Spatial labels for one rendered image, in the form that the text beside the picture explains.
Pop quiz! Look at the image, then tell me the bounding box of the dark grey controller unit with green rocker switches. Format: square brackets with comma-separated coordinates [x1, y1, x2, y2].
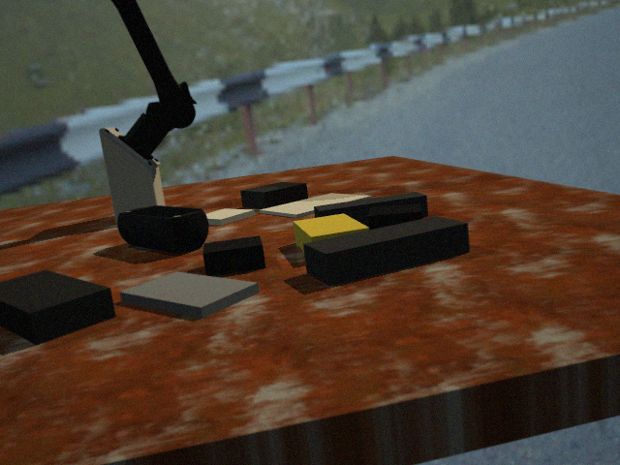
[117, 205, 208, 254]

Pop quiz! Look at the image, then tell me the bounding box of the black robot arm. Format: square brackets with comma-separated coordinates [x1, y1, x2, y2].
[111, 0, 197, 160]

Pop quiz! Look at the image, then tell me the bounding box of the yellow box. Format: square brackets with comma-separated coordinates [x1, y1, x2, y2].
[294, 213, 369, 252]

